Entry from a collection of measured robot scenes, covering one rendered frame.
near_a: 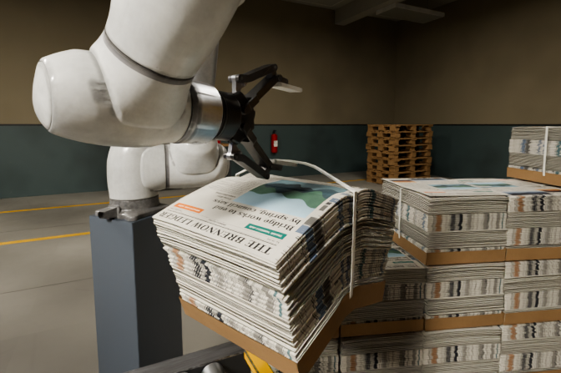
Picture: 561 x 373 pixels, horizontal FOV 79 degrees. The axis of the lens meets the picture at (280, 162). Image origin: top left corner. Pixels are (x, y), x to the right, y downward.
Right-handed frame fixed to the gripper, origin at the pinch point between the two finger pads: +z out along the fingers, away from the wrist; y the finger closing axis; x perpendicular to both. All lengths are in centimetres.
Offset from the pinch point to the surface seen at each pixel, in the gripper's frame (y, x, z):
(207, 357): 51, -13, -6
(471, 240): 32, 21, 75
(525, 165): 6, 30, 124
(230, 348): 50, -12, -1
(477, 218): 24, 22, 77
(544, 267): 40, 40, 97
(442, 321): 60, 16, 71
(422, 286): 48, 9, 65
